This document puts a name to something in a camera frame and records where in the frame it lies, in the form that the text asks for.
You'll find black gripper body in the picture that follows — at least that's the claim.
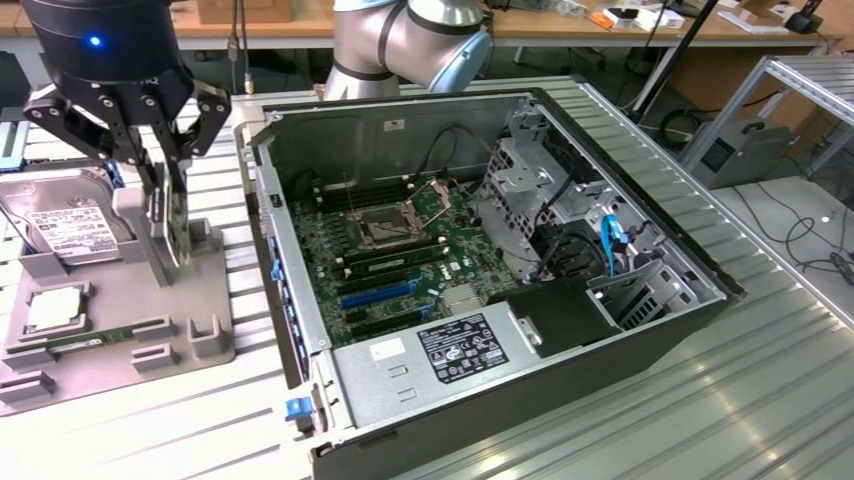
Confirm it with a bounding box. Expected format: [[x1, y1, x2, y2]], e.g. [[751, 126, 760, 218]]
[[18, 0, 196, 126]]

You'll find silver hard disk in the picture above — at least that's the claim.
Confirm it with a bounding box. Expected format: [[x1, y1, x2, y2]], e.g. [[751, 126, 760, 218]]
[[0, 167, 125, 266]]

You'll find tall cardboard box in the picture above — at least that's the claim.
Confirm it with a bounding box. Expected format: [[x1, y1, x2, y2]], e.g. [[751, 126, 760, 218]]
[[197, 0, 294, 25]]

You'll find thin locking lever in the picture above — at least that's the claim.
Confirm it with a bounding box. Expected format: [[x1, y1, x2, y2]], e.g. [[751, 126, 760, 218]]
[[422, 174, 462, 234], [340, 168, 358, 219]]

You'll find CPU socket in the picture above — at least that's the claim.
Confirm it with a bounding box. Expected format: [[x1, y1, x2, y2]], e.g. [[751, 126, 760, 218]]
[[352, 202, 428, 251]]

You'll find grey parts rack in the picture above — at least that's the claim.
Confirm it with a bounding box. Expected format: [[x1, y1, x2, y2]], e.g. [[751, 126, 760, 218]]
[[0, 187, 236, 417]]

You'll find silver socket cover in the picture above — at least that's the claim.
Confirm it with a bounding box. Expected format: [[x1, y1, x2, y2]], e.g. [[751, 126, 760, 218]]
[[402, 179, 456, 235]]

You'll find silver CPU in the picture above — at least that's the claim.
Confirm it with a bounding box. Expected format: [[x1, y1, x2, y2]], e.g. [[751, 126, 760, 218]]
[[23, 288, 88, 334]]

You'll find green RAM stick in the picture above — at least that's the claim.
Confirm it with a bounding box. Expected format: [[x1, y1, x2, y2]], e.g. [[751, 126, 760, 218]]
[[344, 244, 450, 279], [45, 324, 145, 354]]

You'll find long black expansion slot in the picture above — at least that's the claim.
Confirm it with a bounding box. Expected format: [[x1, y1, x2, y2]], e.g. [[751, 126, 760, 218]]
[[334, 274, 412, 297], [348, 312, 426, 340]]

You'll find blue expansion slot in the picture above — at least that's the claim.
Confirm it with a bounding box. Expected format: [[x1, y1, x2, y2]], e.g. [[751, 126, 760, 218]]
[[337, 288, 412, 310]]

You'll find green motherboard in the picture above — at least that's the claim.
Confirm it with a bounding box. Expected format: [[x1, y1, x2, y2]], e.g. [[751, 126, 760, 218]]
[[286, 172, 535, 349]]

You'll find perforated metal drive cage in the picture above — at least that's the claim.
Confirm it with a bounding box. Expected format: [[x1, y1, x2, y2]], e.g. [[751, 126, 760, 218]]
[[473, 134, 605, 271]]

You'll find silver chipset heatsink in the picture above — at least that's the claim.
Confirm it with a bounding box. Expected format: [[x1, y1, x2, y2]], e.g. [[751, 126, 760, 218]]
[[438, 287, 486, 310]]

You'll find wooden workbench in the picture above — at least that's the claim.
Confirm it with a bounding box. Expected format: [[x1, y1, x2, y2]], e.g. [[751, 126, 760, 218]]
[[0, 0, 843, 51]]

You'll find grey power supply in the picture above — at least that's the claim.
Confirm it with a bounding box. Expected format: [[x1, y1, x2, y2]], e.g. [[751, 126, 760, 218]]
[[330, 299, 543, 432]]

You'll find blue case latch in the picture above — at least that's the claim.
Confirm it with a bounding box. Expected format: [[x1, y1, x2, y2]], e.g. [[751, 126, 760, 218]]
[[282, 397, 313, 424]]

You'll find orange white carton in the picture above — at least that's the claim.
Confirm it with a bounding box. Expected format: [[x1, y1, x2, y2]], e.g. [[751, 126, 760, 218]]
[[589, 7, 641, 30]]

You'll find black tripod pole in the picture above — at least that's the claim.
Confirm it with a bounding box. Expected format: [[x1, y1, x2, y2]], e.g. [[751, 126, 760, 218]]
[[629, 0, 721, 114]]

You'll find silver disk bay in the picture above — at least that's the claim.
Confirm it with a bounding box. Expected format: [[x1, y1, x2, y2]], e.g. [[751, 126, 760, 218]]
[[584, 257, 692, 334]]

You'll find open black PC case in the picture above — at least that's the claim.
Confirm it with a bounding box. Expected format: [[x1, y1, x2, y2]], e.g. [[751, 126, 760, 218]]
[[229, 87, 747, 480]]

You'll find white paper sheet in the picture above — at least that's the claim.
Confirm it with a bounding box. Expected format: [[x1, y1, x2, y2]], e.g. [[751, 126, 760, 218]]
[[716, 9, 792, 36]]

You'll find flat cardboard box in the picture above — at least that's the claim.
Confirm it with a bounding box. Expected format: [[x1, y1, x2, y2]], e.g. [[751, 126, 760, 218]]
[[739, 0, 801, 20]]

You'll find small black device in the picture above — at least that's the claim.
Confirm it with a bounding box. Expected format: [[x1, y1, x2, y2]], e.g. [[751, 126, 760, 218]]
[[783, 0, 827, 34]]

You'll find hanging cable brass plug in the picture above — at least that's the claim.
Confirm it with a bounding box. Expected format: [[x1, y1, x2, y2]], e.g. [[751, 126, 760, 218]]
[[240, 0, 260, 97]]

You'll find hanging black cable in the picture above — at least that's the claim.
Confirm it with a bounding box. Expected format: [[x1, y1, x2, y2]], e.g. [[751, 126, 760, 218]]
[[224, 0, 242, 62]]

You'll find black looped cable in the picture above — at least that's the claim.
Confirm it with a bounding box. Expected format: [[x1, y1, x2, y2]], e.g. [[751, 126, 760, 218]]
[[410, 125, 498, 182]]

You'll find blue SATA wire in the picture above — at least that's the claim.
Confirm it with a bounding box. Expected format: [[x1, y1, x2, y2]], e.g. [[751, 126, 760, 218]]
[[597, 213, 633, 279]]

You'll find grey box with handle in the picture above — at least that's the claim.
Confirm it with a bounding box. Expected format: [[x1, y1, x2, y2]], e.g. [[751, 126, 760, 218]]
[[688, 119, 793, 190]]

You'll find aluminium frame table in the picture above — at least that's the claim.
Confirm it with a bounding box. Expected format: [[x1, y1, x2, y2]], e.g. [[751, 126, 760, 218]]
[[676, 54, 854, 176]]

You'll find black tangled cable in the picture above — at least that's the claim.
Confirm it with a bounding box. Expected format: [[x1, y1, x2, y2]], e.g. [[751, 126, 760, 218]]
[[732, 182, 854, 289]]

